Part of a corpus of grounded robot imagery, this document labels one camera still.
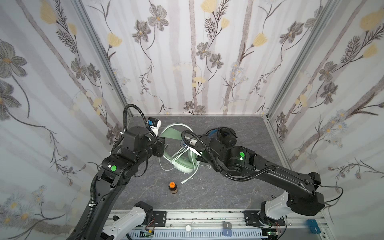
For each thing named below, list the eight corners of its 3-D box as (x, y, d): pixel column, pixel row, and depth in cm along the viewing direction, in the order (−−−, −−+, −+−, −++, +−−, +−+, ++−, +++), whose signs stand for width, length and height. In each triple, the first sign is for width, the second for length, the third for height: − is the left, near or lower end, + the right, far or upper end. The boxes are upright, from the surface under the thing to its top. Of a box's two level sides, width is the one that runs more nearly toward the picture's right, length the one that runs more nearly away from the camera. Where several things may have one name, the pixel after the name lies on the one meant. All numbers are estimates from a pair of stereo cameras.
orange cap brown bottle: (170, 193, 84) (168, 188, 76) (171, 187, 86) (169, 181, 78) (177, 193, 84) (175, 188, 76) (177, 187, 86) (176, 181, 79)
